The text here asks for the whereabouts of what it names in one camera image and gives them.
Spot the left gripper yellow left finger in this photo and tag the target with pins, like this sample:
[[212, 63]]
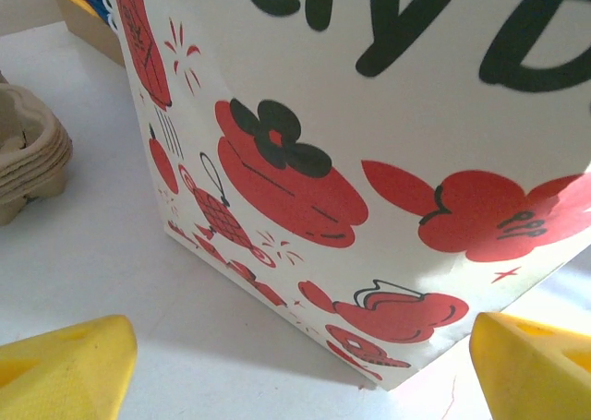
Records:
[[60, 369]]

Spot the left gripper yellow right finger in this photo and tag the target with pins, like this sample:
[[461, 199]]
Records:
[[535, 374]]

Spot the brown pulp cup carriers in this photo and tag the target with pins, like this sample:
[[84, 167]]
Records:
[[32, 152]]

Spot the red white paper bag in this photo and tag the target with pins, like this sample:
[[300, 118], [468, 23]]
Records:
[[369, 115]]

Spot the brown cardboard napkin tray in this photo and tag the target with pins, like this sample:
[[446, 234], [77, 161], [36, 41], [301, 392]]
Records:
[[92, 37]]

